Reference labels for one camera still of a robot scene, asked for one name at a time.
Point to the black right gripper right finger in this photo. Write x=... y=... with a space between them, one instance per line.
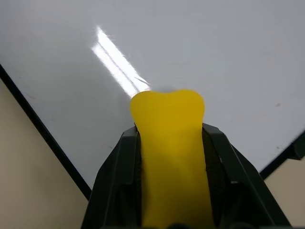
x=240 y=181

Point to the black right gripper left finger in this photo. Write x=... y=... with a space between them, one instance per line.
x=114 y=181

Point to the yellow eraser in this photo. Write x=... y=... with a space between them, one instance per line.
x=174 y=155

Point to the black-framed whiteboard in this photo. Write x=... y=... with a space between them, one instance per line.
x=166 y=47

